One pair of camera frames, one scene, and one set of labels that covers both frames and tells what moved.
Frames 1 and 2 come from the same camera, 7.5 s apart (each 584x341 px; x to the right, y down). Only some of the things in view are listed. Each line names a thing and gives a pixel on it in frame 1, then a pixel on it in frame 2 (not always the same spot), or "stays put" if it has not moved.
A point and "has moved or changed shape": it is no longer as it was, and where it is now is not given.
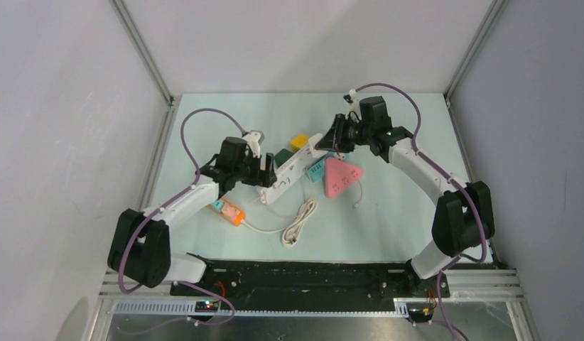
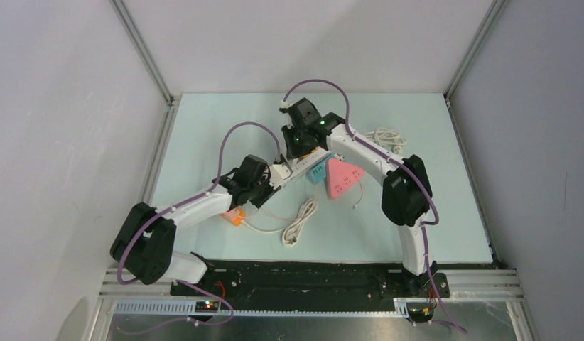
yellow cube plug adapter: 298,142 has moved or changed shape
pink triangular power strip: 339,175 stays put
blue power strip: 317,170 stays put
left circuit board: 209,306 stays put
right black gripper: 334,139 to 295,151
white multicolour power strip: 288,175 has moved or changed shape
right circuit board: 420,312 stays put
